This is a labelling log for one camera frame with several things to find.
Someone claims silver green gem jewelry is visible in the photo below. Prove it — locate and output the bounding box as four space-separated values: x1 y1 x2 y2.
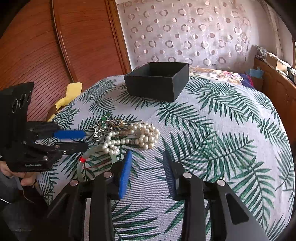
93 112 128 142

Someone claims white pearl necklace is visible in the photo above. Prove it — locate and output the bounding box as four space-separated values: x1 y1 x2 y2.
101 122 162 156

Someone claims floral bed quilt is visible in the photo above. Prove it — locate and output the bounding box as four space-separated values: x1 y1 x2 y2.
189 66 243 82

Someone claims wooden side cabinet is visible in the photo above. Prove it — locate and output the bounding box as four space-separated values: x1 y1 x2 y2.
253 58 296 149

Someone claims grey sleeve forearm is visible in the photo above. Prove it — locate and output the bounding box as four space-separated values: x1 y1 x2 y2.
0 172 25 204

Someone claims palm leaf print cloth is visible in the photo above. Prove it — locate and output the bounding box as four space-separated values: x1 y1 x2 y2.
36 75 295 241

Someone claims person's left hand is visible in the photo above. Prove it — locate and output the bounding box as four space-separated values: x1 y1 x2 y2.
0 161 37 186

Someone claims dark blue blanket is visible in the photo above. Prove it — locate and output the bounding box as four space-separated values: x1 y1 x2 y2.
239 74 254 89

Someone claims brown wooden wardrobe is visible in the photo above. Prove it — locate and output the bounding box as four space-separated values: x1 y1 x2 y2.
1 1 131 121

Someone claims yellow plush toy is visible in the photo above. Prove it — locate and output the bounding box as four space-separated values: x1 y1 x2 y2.
46 82 82 121

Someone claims pale green jade bangle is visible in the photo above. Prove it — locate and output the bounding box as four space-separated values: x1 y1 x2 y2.
76 144 119 182

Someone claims black square jewelry box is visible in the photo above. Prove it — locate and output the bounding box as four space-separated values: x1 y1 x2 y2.
124 62 189 102

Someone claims pink circle pattern curtain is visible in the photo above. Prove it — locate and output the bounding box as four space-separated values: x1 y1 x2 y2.
117 1 251 71

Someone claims clutter on cabinet top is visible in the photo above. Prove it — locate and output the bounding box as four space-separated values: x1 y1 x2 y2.
255 45 295 82

